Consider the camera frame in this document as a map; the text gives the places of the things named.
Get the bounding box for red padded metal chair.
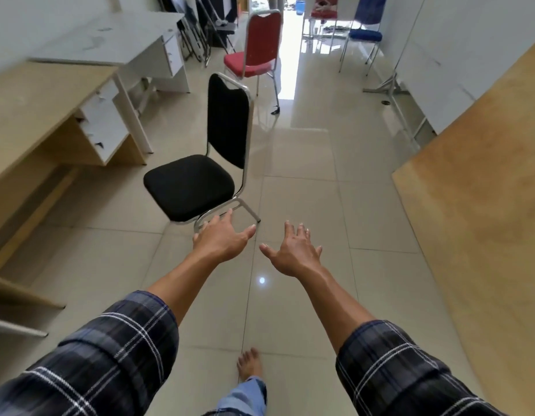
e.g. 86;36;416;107
223;9;285;116
301;0;340;40

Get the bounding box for person's left forearm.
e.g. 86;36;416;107
0;246;227;416

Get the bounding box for person's blue jeans leg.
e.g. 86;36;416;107
201;376;268;416

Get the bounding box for person's right hand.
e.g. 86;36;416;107
259;220;324;280

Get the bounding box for person's left hand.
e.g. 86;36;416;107
193;209;258;264

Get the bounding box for black padded metal chair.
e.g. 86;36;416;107
143;73;262;234

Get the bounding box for folded black chairs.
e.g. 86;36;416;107
158;0;251;66

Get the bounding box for blue padded metal chair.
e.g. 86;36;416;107
338;0;388;77

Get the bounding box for white panel on metal stand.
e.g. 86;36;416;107
362;0;535;148

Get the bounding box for person's right forearm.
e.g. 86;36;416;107
299;263;508;416

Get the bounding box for wooden desk with white drawers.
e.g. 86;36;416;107
0;61;148;339

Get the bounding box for plywood board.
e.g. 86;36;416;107
391;45;535;416

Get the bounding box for person's bare foot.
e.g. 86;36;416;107
236;348;264;384

